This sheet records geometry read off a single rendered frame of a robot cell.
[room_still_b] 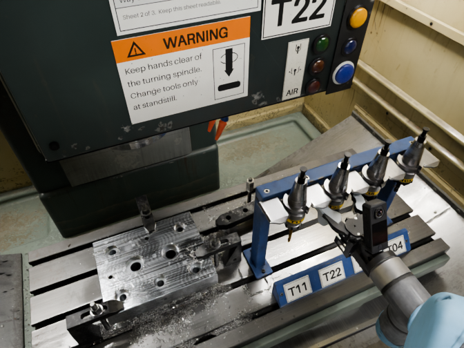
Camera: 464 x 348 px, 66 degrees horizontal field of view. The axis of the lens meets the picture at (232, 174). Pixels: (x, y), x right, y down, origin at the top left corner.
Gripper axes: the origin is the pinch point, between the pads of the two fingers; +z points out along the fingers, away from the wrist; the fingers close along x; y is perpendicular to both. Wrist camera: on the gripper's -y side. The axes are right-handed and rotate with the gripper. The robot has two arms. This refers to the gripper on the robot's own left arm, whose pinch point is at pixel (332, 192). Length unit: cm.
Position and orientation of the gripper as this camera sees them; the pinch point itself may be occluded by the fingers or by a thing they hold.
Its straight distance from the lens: 90.9
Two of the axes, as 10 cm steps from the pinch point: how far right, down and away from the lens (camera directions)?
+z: -3.9, -6.9, 6.1
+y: -0.1, 6.7, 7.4
